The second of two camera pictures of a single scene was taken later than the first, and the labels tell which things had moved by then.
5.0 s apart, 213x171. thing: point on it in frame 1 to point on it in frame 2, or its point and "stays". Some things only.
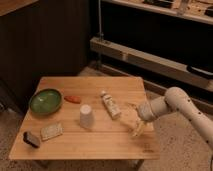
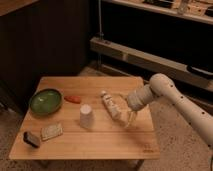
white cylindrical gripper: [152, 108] to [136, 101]
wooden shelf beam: [149, 62] stays
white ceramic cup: [85, 116] stays
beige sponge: [51, 131] stays
